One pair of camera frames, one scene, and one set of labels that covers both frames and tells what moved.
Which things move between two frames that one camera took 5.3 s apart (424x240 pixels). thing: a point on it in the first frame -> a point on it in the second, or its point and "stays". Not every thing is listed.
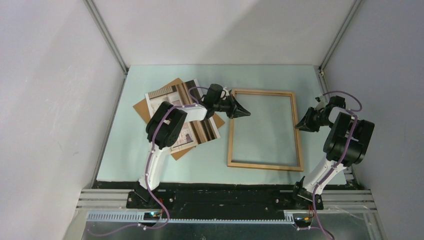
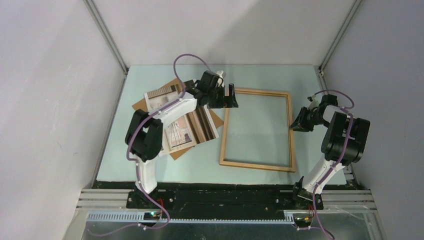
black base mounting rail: [219, 197] stays
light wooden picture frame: [300, 168] -> [292, 156]
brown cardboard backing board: [177, 155] stays
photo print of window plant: [186, 94] stays
